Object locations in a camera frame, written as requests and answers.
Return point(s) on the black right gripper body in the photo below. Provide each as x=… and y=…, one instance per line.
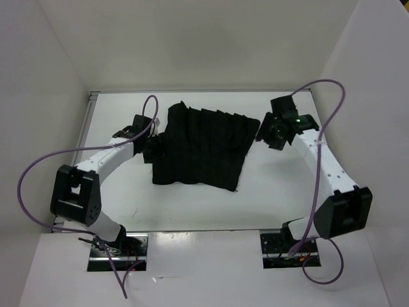
x=268, y=132

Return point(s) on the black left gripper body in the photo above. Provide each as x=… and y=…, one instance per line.
x=154, y=150

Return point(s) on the black pleated skirt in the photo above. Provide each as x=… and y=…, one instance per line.
x=203, y=147

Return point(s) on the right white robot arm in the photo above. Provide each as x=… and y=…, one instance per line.
x=340, y=206

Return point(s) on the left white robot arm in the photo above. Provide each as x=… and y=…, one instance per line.
x=77, y=198

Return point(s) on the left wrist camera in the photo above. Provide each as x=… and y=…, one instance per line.
x=155, y=126

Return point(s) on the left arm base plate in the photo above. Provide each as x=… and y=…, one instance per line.
x=134, y=257

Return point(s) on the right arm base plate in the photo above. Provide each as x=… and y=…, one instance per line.
x=275, y=252

